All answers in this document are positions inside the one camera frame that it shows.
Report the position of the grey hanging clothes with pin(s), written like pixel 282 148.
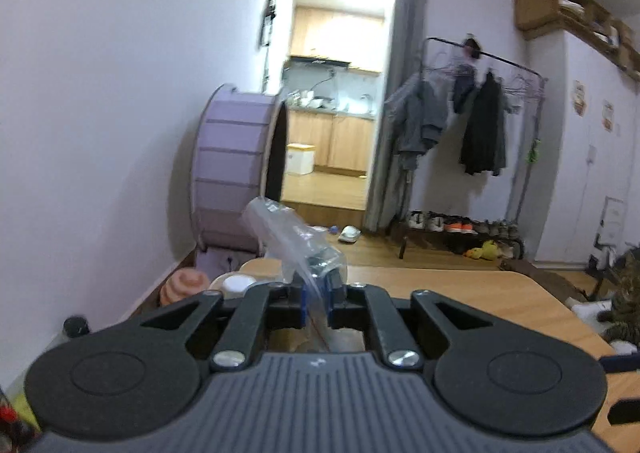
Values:
pixel 420 123

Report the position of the grey cat bed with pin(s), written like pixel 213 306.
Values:
pixel 590 310

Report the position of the green box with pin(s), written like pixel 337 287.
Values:
pixel 27 408

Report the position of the wooden kitchen cabinets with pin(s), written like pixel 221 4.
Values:
pixel 340 143
pixel 340 38

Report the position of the row of shoes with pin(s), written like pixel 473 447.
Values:
pixel 460 224

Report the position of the black hanging jacket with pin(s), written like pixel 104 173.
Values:
pixel 482 133

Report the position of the wooden lower kitchen cabinets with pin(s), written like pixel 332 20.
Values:
pixel 340 143

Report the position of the black shoe rack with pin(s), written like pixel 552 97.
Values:
pixel 450 245

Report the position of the tabby cat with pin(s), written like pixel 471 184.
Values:
pixel 627 293

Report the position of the grey curtain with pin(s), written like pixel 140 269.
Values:
pixel 400 58

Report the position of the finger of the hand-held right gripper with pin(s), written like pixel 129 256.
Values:
pixel 625 412
pixel 622 364

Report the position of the brown floor mat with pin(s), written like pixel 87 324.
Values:
pixel 550 280

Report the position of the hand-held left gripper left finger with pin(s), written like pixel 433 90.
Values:
pixel 302 304

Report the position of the dishes on kitchen counter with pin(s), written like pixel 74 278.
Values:
pixel 312 100

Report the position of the dark hanging shorts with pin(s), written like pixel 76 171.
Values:
pixel 464 88

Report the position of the wooden desk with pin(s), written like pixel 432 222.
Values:
pixel 475 293

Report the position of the cartoon mouse sticker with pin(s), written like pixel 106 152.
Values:
pixel 579 98
pixel 607 117

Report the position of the yellow plush toy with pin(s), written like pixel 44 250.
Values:
pixel 482 250

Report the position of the white box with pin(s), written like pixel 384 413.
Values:
pixel 300 160

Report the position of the cardboard boxes on wardrobe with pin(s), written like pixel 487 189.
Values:
pixel 545 3

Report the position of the wooden upper kitchen cabinets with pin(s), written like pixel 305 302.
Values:
pixel 340 38

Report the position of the white wardrobe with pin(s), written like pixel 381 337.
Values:
pixel 565 183

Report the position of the white slipper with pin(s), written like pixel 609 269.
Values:
pixel 349 234

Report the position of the dark red-label soda bottle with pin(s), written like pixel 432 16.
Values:
pixel 10 423

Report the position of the clear zip bag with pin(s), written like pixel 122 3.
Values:
pixel 285 233

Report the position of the range hood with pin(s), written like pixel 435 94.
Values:
pixel 320 62

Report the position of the green clip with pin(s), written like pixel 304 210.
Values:
pixel 534 150

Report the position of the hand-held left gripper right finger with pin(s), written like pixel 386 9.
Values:
pixel 330 304

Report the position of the white waisted plastic bottle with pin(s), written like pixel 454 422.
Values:
pixel 240 284

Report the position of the purple cat wheel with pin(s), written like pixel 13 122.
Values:
pixel 230 143

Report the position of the black round object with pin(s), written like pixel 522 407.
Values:
pixel 76 326

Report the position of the black clothes rack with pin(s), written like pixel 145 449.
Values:
pixel 510 62

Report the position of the peach ribbed object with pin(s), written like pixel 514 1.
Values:
pixel 185 285

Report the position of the bunch of clothes hangers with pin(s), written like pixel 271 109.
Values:
pixel 520 90

